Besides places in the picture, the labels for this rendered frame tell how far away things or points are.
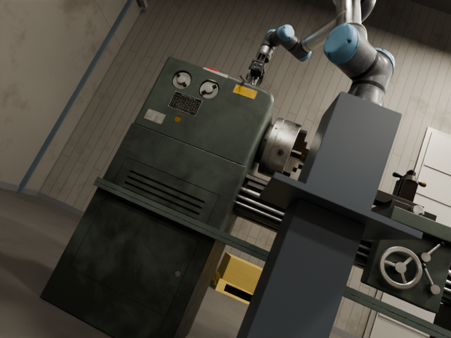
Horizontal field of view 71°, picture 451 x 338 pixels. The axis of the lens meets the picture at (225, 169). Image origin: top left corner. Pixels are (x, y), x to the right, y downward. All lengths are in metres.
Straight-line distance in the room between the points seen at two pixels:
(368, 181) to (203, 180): 0.71
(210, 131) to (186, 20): 4.54
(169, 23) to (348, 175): 5.19
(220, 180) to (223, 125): 0.26
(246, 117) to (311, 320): 0.90
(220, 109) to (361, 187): 0.78
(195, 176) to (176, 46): 4.37
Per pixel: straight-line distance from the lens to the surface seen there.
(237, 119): 1.48
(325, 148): 0.99
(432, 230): 1.47
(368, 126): 1.06
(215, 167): 1.41
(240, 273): 3.68
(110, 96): 5.45
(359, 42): 1.14
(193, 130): 1.48
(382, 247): 1.43
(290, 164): 1.63
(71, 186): 5.22
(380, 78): 1.20
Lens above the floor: 0.54
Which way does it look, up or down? 12 degrees up
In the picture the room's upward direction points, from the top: 24 degrees clockwise
